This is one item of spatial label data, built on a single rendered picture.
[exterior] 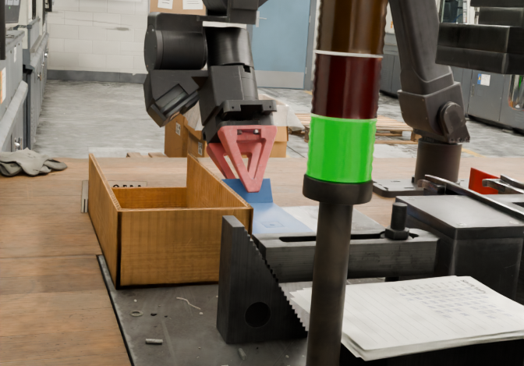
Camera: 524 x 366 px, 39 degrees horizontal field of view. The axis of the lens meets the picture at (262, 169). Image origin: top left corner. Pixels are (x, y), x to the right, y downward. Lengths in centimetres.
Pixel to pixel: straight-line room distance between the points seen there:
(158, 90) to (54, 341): 38
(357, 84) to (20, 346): 30
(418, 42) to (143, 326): 60
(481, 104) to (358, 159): 894
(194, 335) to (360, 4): 29
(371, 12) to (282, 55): 1145
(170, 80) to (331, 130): 48
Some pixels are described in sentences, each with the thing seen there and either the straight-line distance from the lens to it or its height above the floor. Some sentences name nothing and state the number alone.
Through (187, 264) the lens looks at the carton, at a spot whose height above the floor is 92.
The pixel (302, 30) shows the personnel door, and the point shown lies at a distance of 1192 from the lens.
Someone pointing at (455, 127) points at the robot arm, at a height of 100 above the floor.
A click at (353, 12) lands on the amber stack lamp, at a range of 40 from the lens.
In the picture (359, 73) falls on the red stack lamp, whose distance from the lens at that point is 41.
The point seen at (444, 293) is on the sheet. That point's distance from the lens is 56.
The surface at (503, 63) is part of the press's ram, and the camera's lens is 60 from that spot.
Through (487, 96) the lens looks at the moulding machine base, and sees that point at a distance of 924.
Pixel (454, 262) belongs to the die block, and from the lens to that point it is 61.
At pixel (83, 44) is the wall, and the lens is 1140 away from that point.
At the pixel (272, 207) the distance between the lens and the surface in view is 85.
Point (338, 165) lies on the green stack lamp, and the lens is 41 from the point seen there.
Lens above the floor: 114
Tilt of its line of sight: 12 degrees down
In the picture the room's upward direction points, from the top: 4 degrees clockwise
